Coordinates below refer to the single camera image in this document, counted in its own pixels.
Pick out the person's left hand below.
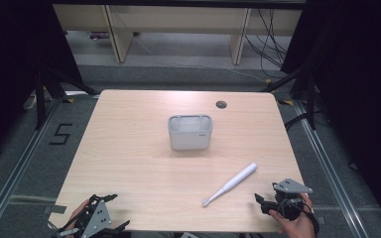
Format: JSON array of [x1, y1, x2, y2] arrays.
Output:
[[65, 198, 90, 233]]

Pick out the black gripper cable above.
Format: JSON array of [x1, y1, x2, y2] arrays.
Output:
[[300, 197, 320, 236]]

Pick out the person's right hand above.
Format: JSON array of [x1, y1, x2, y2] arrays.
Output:
[[269, 193, 317, 238]]

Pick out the black curtain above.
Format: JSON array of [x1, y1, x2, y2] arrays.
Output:
[[0, 0, 84, 167], [280, 0, 381, 227]]

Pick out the white electric toothbrush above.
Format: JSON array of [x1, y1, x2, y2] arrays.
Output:
[[201, 162, 258, 208]]

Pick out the metal floor rail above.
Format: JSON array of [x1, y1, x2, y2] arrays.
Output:
[[0, 94, 65, 238], [292, 98, 372, 238]]

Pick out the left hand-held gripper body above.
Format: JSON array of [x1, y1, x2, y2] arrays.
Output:
[[52, 193, 115, 238]]

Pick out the bundle of black cables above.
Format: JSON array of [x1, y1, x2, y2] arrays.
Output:
[[243, 8, 290, 79]]

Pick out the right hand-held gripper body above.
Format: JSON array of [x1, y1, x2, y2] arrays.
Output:
[[261, 178, 314, 221]]

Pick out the white plastic holder box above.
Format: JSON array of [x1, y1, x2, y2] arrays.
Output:
[[167, 114, 214, 152]]

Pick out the black metal stand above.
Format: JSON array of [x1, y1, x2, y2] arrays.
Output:
[[34, 65, 99, 131], [261, 65, 319, 131]]

